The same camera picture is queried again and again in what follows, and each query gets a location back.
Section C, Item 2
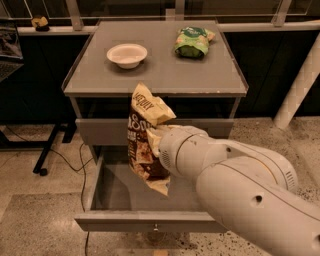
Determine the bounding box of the white paper bowl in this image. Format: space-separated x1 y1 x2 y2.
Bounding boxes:
106 44 148 69

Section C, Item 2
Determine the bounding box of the black floor cable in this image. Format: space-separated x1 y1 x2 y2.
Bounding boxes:
3 125 94 256

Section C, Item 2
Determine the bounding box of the black desk leg frame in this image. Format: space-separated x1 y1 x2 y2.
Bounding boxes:
0 123 77 176

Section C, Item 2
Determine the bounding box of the small yellow black object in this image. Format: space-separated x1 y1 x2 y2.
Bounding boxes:
31 16 49 32

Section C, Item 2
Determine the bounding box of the grey drawer cabinet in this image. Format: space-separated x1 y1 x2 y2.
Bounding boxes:
61 19 250 168

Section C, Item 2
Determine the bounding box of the open grey middle drawer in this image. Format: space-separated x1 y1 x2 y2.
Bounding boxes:
75 146 226 233

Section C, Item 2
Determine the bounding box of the green chip bag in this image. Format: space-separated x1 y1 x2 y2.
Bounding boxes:
174 26 215 58

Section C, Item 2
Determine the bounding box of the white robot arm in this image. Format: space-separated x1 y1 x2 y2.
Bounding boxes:
147 125 320 256

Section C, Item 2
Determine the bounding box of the closed grey top drawer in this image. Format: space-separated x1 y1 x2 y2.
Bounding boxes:
76 118 234 146

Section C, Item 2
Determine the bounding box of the brown chip bag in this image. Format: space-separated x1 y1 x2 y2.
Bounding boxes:
127 83 176 196

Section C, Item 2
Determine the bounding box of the dark laptop on desk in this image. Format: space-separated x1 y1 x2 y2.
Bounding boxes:
0 19 24 82

